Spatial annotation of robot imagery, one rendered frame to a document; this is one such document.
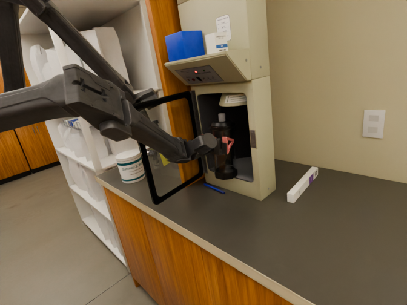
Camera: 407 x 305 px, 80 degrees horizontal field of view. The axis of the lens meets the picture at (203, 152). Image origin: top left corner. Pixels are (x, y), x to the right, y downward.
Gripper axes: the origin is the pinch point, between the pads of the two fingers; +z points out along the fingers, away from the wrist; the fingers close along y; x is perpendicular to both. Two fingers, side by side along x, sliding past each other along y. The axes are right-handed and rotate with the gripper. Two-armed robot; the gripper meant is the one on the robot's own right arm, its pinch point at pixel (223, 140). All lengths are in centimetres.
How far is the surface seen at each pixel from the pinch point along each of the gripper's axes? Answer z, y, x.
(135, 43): 47, 122, -57
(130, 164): -16, 51, 15
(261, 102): 2.3, -16.9, -15.0
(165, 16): -5, 21, -50
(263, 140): 2.8, -17.0, -0.8
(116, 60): 26, 120, -44
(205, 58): -14.1, -6.4, -31.3
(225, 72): -8.9, -10.4, -26.5
